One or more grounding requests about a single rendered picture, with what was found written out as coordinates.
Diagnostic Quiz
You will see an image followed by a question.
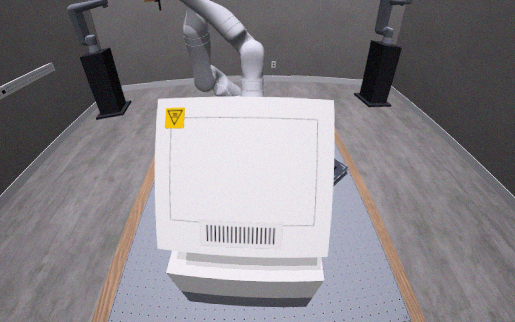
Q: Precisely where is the white real-time pcr machine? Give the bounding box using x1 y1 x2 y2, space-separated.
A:
155 97 334 307

